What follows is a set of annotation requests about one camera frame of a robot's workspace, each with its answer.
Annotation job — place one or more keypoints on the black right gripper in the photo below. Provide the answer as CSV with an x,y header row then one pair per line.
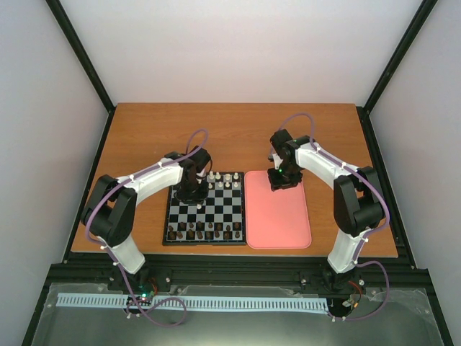
x,y
276,184

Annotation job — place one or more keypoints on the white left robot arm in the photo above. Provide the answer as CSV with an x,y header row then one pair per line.
x,y
110,209

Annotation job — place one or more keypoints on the black aluminium frame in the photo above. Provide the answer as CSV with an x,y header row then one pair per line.
x,y
242,270

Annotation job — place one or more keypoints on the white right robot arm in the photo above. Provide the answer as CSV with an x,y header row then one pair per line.
x,y
357,197

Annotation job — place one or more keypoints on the pink plastic tray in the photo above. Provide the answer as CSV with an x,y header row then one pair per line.
x,y
275,219

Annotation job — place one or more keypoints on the light blue cable duct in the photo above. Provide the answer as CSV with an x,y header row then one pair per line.
x,y
195,303

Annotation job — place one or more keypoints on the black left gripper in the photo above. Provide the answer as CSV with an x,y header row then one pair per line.
x,y
199,200

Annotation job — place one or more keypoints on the black and white chessboard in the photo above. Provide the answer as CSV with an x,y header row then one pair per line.
x,y
222,205

